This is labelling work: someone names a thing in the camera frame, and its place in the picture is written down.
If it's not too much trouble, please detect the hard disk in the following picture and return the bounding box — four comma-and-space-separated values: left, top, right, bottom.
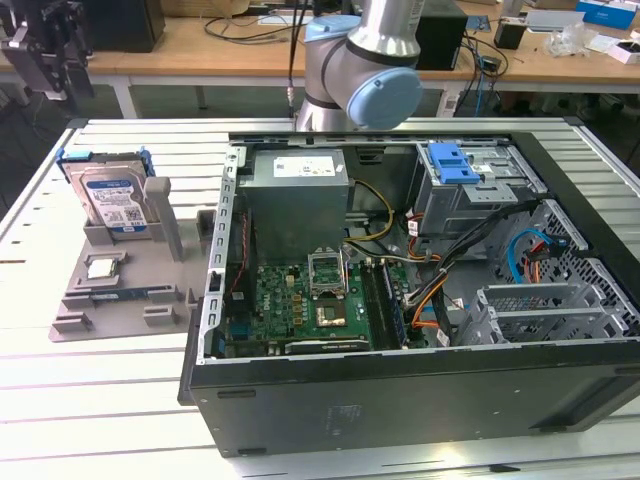
55, 146, 157, 236

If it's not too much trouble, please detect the small black box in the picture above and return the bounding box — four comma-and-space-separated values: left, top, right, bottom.
493, 17, 527, 50

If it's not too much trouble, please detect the black RAM slot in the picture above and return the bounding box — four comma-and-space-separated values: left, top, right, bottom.
359, 259, 389, 351

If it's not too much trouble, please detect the grey disk bay cage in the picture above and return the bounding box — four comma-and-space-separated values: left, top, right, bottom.
414, 141, 549, 251

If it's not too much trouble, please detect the orange wire bundle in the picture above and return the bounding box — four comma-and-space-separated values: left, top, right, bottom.
407, 237, 451, 331

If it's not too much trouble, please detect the yellow wire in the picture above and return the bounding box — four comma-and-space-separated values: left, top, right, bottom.
344, 179, 396, 246

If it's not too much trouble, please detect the green motherboard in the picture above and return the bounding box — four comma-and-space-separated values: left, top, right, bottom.
224, 259, 416, 354

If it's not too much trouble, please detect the grey parts rack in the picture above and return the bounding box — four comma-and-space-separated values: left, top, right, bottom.
48, 174, 219, 344

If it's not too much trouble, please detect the black case fan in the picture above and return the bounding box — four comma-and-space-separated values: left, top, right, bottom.
223, 207, 257, 307

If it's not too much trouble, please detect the black graphics card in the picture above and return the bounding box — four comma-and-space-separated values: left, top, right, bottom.
269, 335, 375, 357

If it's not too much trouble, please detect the CPU socket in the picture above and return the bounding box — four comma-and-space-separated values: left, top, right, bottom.
313, 298, 347, 329

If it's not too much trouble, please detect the clear plastic bag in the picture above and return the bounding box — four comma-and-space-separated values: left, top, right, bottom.
544, 22, 599, 59

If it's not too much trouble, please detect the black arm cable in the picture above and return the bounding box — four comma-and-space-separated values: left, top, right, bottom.
284, 0, 311, 119

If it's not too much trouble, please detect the silver disk bay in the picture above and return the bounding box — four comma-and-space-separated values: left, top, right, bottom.
457, 282, 629, 346

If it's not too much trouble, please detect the blue and white box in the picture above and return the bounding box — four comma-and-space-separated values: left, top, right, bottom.
574, 0, 640, 26

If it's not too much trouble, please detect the installed RAM stick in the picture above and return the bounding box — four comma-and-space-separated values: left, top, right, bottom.
382, 262, 409, 350

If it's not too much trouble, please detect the blue RAM stick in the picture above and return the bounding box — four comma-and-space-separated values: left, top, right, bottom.
89, 287, 155, 303

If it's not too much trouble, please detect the large black box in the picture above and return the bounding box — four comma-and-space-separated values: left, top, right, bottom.
82, 0, 167, 55

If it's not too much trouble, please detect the black desktop tower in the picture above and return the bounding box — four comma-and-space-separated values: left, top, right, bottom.
413, 13, 470, 72

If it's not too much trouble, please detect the red and black fan wire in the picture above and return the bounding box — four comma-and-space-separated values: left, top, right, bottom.
232, 209, 251, 304

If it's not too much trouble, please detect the black sleeved wire bundle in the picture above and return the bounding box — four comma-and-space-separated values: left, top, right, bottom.
433, 197, 539, 349

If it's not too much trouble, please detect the metal CPU socket cover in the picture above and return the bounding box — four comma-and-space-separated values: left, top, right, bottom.
306, 248, 348, 300

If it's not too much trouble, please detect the blue plastic bay latch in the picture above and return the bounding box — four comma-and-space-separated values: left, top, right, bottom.
428, 143, 476, 186

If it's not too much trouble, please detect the blue data wire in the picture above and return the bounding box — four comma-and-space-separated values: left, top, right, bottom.
504, 227, 556, 299

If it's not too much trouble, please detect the disk power wire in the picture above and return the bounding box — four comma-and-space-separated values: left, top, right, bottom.
522, 239, 549, 289

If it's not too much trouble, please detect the silver CPU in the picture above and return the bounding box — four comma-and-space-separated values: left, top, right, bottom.
87, 258, 121, 280

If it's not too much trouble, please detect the grey power supply unit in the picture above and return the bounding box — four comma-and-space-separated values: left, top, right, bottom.
237, 148, 351, 261

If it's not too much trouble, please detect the wooden desk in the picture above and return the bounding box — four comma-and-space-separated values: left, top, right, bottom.
0, 0, 640, 121

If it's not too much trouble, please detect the black open PC case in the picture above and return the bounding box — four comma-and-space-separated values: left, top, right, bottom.
177, 127, 640, 459

